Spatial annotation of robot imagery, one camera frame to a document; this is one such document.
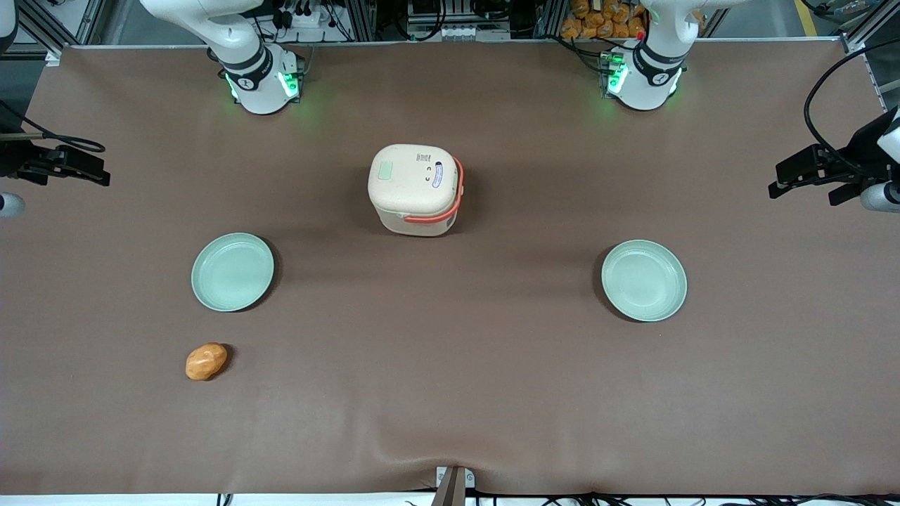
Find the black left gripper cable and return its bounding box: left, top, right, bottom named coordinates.
left=803, top=42, right=900, bottom=176

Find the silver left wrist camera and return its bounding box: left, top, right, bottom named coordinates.
left=861, top=181, right=900, bottom=214

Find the aluminium frame profile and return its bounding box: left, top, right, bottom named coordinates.
left=840, top=0, right=900, bottom=56
left=13, top=0, right=106, bottom=67

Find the bag of orange bread rolls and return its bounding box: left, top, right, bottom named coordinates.
left=560, top=0, right=647, bottom=41

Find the white terminal block strip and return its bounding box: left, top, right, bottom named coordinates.
left=439, top=25, right=513, bottom=41

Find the orange-brown bread roll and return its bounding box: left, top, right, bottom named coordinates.
left=186, top=342, right=229, bottom=382

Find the white power strip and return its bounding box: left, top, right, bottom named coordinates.
left=280, top=6, right=332, bottom=30

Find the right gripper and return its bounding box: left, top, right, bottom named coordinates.
left=0, top=132, right=112, bottom=188

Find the brown table mat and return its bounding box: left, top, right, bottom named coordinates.
left=0, top=41, right=900, bottom=497

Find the pale green round plate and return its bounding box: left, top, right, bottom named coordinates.
left=191, top=233, right=275, bottom=313
left=601, top=240, right=688, bottom=323

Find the black floor cable bundle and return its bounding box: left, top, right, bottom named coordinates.
left=478, top=491, right=900, bottom=506

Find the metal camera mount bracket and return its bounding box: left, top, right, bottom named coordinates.
left=432, top=465, right=476, bottom=506

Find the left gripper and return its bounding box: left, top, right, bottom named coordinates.
left=768, top=105, right=900, bottom=207

